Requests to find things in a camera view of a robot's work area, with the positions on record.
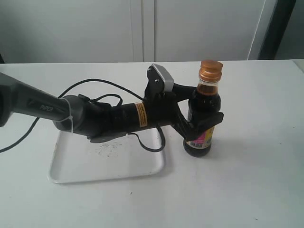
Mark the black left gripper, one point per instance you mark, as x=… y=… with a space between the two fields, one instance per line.
x=162 y=108

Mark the dark soy sauce bottle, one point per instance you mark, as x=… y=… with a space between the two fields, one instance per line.
x=205 y=100

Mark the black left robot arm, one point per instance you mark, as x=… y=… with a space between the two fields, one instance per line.
x=101 y=122

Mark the white rectangular plastic tray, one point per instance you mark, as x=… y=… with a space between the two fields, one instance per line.
x=76 y=160

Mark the white cabinet doors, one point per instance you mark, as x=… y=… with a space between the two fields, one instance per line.
x=77 y=31

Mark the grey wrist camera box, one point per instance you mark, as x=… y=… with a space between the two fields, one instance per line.
x=165 y=76

